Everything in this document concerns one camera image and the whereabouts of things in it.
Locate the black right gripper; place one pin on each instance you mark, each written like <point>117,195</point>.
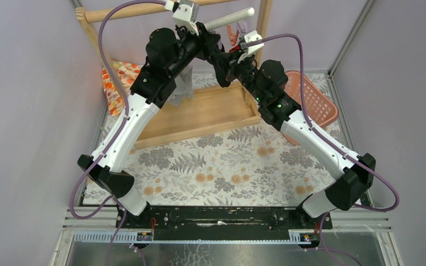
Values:
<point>224,59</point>

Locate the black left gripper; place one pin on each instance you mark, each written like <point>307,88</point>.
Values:
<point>206,42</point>

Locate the purple clothespin end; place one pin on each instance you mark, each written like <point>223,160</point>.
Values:
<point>242,27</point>

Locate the white plastic clip hanger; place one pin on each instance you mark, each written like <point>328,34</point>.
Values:
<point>230,18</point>

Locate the pink plastic laundry basket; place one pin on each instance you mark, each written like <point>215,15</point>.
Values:
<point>321,109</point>

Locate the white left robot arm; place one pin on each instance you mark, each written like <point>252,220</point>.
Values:
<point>105,165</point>

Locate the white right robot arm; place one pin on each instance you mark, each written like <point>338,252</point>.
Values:
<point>351,172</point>

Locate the orange clothespin right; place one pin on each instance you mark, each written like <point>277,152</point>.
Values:
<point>233,35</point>

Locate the grey hanging cloth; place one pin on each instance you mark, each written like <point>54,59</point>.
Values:
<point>184,87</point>

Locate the floral patterned table mat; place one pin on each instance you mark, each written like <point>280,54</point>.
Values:
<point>249,166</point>

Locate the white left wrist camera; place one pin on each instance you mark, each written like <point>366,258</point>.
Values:
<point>184,14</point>

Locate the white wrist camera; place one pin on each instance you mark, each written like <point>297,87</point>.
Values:
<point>250,44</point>
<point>184,14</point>

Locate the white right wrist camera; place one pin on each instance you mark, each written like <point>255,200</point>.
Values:
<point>250,44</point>

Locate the wooden drying rack frame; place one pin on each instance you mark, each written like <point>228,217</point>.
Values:
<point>211,110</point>

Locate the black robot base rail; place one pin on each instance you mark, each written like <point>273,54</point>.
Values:
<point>213,223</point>

